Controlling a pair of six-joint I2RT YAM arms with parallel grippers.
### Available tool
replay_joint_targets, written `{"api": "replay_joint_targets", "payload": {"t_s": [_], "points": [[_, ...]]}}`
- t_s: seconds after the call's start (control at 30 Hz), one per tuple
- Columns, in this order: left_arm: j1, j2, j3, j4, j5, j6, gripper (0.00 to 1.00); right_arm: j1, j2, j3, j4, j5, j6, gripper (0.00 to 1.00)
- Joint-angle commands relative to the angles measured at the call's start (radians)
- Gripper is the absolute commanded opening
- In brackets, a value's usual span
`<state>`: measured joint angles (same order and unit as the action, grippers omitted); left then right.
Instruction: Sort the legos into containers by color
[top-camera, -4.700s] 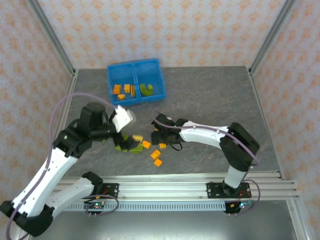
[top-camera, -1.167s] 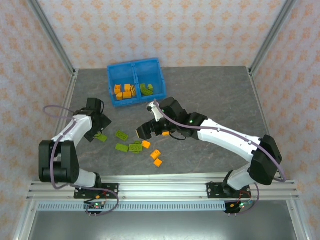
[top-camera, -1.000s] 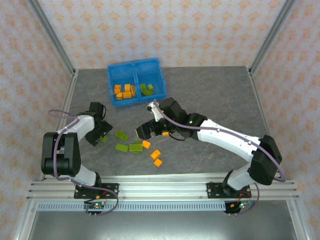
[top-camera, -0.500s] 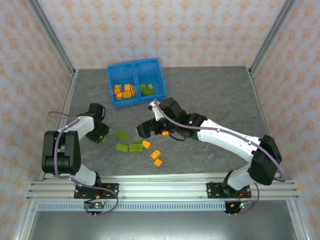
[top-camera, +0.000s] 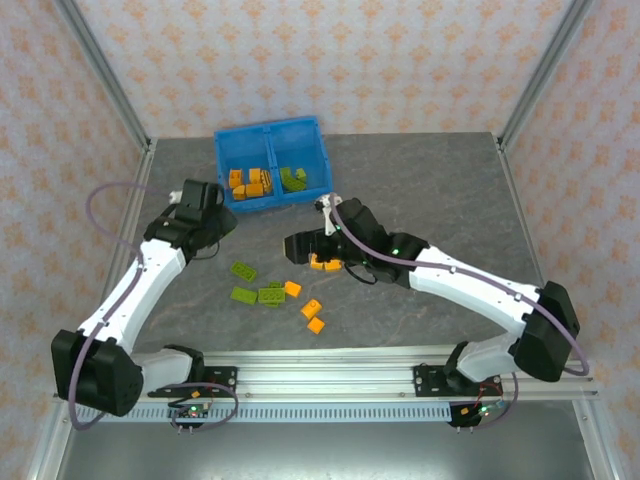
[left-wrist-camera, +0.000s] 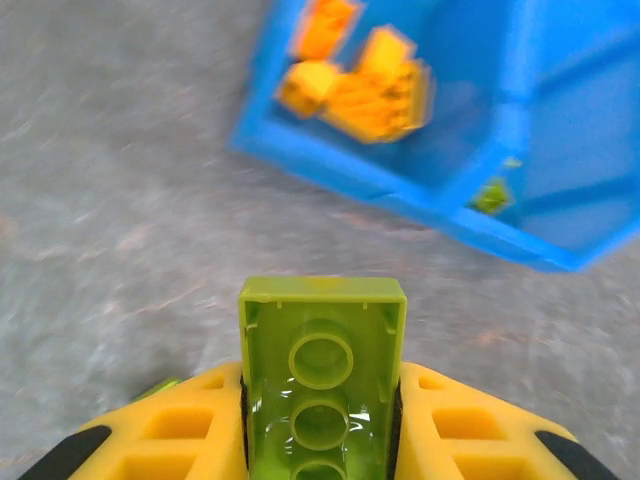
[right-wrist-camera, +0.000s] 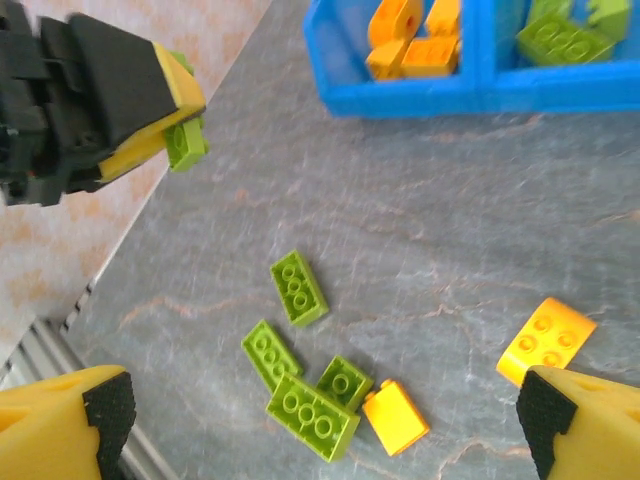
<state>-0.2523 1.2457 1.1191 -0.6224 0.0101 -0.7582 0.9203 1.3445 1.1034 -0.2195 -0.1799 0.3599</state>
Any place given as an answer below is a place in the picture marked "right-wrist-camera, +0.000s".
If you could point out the small square green lego brick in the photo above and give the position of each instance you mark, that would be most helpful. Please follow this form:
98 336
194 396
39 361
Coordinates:
345 382

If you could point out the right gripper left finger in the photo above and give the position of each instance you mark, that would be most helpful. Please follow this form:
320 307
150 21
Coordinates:
45 430

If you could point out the orange lego with round hole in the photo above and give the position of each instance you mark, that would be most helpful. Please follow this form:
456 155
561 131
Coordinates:
392 22

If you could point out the aluminium table side rail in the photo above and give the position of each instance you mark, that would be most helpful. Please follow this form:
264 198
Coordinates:
30 350

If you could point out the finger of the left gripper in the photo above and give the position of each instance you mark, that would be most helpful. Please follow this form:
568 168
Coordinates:
132 156
125 75

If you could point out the blue divided plastic bin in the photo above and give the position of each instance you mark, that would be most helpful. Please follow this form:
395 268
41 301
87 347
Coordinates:
400 97

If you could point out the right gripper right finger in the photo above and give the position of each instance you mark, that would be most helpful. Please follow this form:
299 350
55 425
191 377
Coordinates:
595 430

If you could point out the orange curved lego brick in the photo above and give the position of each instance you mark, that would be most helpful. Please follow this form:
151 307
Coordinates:
545 340

